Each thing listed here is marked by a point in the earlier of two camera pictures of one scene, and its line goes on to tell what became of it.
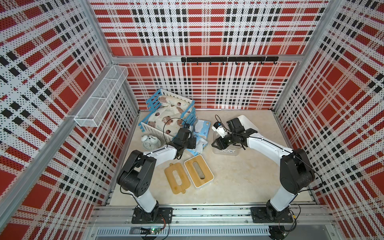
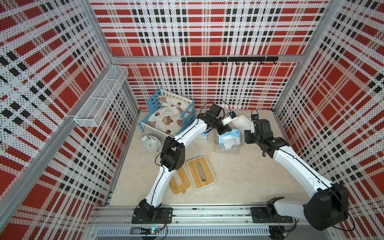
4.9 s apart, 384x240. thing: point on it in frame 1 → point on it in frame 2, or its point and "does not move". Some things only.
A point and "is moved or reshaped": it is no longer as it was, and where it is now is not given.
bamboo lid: (177, 178) does not move
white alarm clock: (151, 142) does not move
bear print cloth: (168, 118) does not move
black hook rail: (230, 59) does not move
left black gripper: (192, 142) → (225, 128)
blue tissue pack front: (201, 144) is moved or reshaped
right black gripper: (220, 144) → (247, 136)
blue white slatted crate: (169, 113) does not move
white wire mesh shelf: (94, 110) does not move
